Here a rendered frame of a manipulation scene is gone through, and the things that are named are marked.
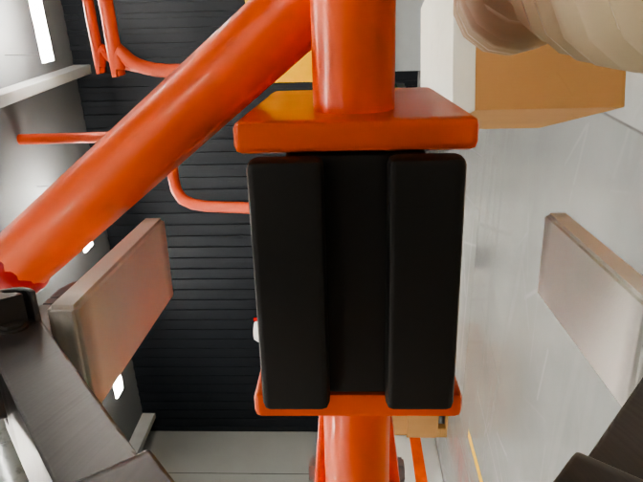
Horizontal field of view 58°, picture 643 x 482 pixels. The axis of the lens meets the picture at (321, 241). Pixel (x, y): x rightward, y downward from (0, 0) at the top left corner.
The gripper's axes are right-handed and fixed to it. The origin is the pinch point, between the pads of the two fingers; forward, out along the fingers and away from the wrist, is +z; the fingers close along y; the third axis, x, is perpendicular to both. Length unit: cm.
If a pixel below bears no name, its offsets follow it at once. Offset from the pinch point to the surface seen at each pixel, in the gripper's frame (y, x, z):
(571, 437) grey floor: 126, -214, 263
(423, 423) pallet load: 94, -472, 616
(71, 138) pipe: -411, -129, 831
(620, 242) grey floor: 126, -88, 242
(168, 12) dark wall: -307, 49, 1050
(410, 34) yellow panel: 77, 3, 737
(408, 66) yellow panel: 76, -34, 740
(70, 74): -464, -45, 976
